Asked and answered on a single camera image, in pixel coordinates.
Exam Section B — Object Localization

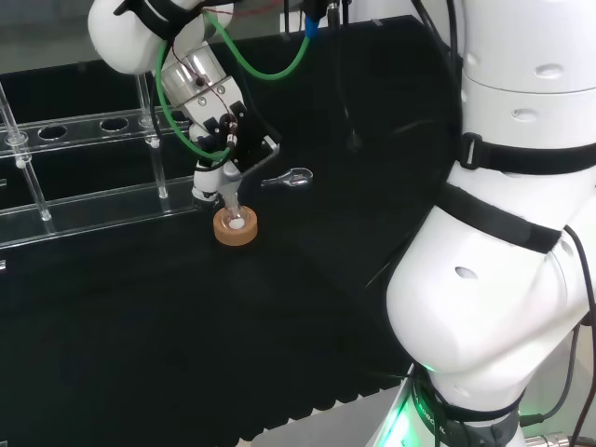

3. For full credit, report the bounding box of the cork ring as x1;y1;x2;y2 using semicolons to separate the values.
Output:
212;207;259;247

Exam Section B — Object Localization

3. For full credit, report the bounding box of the translucent plastic funnel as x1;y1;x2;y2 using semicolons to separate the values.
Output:
222;182;242;221

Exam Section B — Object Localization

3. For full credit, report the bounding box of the green cable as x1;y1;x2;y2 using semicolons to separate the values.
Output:
155;10;318;162

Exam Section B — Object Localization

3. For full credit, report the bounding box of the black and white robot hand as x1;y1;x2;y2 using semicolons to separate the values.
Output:
180;76;283;213

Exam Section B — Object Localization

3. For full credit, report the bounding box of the clear acrylic funnel stand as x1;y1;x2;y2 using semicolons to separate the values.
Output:
0;69;216;251

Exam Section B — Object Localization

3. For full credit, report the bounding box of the small glass round-bottom flask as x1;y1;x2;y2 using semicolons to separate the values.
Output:
222;194;247;232

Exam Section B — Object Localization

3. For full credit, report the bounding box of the grey metal base plate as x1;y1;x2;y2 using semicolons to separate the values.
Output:
251;375;415;447

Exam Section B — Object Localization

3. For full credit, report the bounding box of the black bench cloth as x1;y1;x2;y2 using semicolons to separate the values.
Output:
0;13;467;447

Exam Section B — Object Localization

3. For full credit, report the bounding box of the clear glass weighing funnel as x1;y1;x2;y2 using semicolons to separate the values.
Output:
260;167;314;189

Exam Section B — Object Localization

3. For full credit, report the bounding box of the black cable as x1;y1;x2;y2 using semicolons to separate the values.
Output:
518;224;596;447

